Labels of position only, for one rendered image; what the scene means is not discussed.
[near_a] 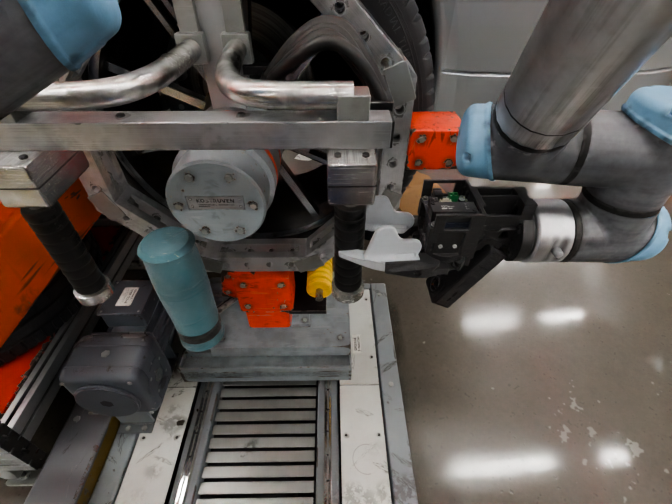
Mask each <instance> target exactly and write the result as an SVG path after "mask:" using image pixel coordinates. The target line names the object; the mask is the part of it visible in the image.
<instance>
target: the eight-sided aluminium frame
mask: <svg viewBox="0 0 672 504"><path fill-rule="evenodd" d="M310 1H311V2H312V3H313V4H314V6H315V7H316V8H317V9H318V10H319V11H320V12H321V14H322V15H335V16H338V17H340V18H343V19H345V20H347V21H349V22H350V23H351V24H353V25H354V26H355V27H356V29H357V30H358V31H359V32H360V34H361V35H362V37H363V38H364V40H365V42H366V44H367V45H368V47H369V49H370V51H371V53H372V55H373V57H374V59H375V61H376V63H377V66H378V68H379V70H380V72H381V74H382V75H385V77H386V80H387V83H388V86H389V89H390V92H391V95H392V97H393V100H394V111H393V118H394V121H395V126H394V135H393V144H392V148H389V149H377V165H378V169H377V181H376V183H377V187H376V192H375V196H376V195H384V196H387V197H388V198H389V200H390V202H391V205H392V207H393V209H394V210H397V209H398V208H399V205H400V199H401V197H402V192H401V190H402V183H403V176H404V169H405V162H406V155H407V148H408V141H409V133H410V126H411V119H412V112H413V105H414V99H416V94H415V91H416V84H417V75H416V73H415V71H414V69H413V67H412V66H411V64H410V62H409V61H408V60H407V59H406V57H405V56H404V55H403V53H402V51H401V49H400V48H398V47H397V46H396V45H395V44H394V42H393V41H392V40H391V39H390V37H389V36H388V35H387V34H386V32H385V31H384V30H383V29H382V27H381V26H380V25H379V24H378V22H377V21H376V20H375V19H374V17H373V16H372V15H371V14H370V12H369V11H368V10H367V9H366V7H365V6H364V5H363V4H362V2H361V1H360V0H310ZM339 1H340V2H342V3H343V4H342V5H340V6H337V5H335V3H337V2H339ZM361 31H363V32H361ZM91 57H92V56H91ZM91 57H90V58H91ZM90 58H89V59H88V60H86V61H85V62H84V63H83V64H82V66H81V68H80V69H78V70H77V71H75V72H73V71H69V72H68V73H66V74H65V75H64V76H62V77H61V78H59V79H58V80H57V81H55V82H64V81H82V78H81V76H82V74H83V72H84V70H85V68H86V66H87V64H88V62H89V60H90ZM83 152H84V154H85V156H86V158H87V160H88V162H89V167H88V168H87V169H86V171H85V172H84V173H83V174H82V175H81V176H80V177H79V179H80V181H81V183H82V185H83V186H84V188H85V190H86V192H87V194H88V199H89V200H90V201H91V202H92V203H93V205H94V207H95V209H96V210H97V211H98V212H100V213H102V214H103V215H105V216H106V217H107V218H108V219H109V220H111V221H113V220H114V221H116V222H118V223H120V224H121V225H123V226H125V227H127V228H129V229H130V230H132V231H134V232H136V233H137V234H139V235H141V236H143V237H145V236H146V235H148V234H149V233H151V232H152V231H154V230H156V229H159V228H163V227H168V226H177V227H181V228H185V227H184V226H183V225H182V224H181V223H180V222H179V221H178V220H177V219H176V218H175V217H174V216H173V214H172V213H171V211H170V210H169V209H167V208H165V207H164V206H162V205H161V204H159V203H157V202H156V201H154V200H152V199H151V198H149V197H148V196H146V195H144V194H143V193H141V192H140V191H138V190H136V189H135V188H133V187H131V186H130V185H129V184H128V183H127V180H126V178H125V176H124V173H123V171H122V169H121V167H120V164H119V162H118V160H117V158H116V155H115V153H114V151H83ZM334 224H335V223H334V216H333V217H332V218H331V219H330V220H329V221H327V222H326V223H325V224H324V225H322V226H321V227H320V228H319V229H318V230H316V231H315V232H314V233H313V234H311V235H310V236H309V237H307V238H276V239H241V240H236V241H215V240H211V239H207V238H204V237H201V236H199V235H197V234H195V233H193V232H192V233H193V234H194V236H195V243H196V246H197V248H198V251H199V253H200V256H201V258H202V261H203V263H204V266H205V269H206V272H216V273H221V272H222V270H227V271H236V272H259V271H299V272H300V273H302V272H305V271H315V270H316V269H318V268H319V267H321V266H324V265H325V263H326V262H327V261H328V260H330V259H331V258H332V257H334V252H335V251H334V243H335V242H334Z"/></svg>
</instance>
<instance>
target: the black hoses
mask: <svg viewBox="0 0 672 504"><path fill-rule="evenodd" d="M326 50H330V51H335V52H338V53H339V55H340V56H341V57H342V58H343V59H344V60H345V61H346V63H347V64H348V65H349V66H350V68H351V69H352V70H353V72H354V73H355V74H356V76H357V77H358V79H359V80H360V81H361V83H362V84H363V86H368V87H369V91H370V96H371V102H370V110H389V111H392V114H393V111H394V100H393V97H392V95H391V92H390V89H389V86H388V83H387V80H386V77H385V75H382V74H381V72H380V70H379V68H378V66H377V63H376V61H375V59H374V57H373V55H372V53H371V51H370V49H369V47H368V45H367V44H366V42H365V40H364V38H363V37H362V35H361V34H360V32H359V31H358V30H357V29H356V27H355V26H354V25H353V24H351V23H350V22H349V21H347V20H345V19H343V18H340V17H338V16H335V15H321V16H318V17H315V18H313V19H311V20H309V21H307V22H306V23H305V24H303V25H302V26H301V27H299V28H298V29H297V30H296V31H295V32H294V33H293V34H292V35H291V36H290V37H289V38H288V39H287V41H286V42H285V43H284V44H283V45H282V47H281V48H280V49H279V51H278V52H277V53H276V55H275V56H274V58H273V59H272V61H271V62H270V63H253V64H243V66H242V68H243V74H244V75H261V77H260V79H261V80H278V81H286V80H285V77H286V76H287V75H288V74H289V73H291V72H292V71H293V70H294V69H296V68H297V67H298V66H300V65H301V64H302V63H304V62H305V61H306V60H308V59H309V58H311V57H312V56H314V55H315V54H317V53H319V52H322V51H326Z"/></svg>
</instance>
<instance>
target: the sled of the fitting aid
mask: <svg viewBox="0 0 672 504"><path fill-rule="evenodd" d="M209 281H210V285H211V289H212V293H213V296H214V300H215V303H216V306H218V305H219V304H220V303H222V301H223V297H224V296H222V288H221V277H216V278H209ZM177 369H178V371H179V373H180V375H181V377H182V378H183V380H184V382H226V381H308V380H351V374H352V359H351V354H350V355H287V356H213V355H212V353H211V350H210V349H208V350H205V351H200V352H193V351H189V350H187V349H186V348H184V350H183V353H182V356H181V359H180V362H179V365H178V368H177Z"/></svg>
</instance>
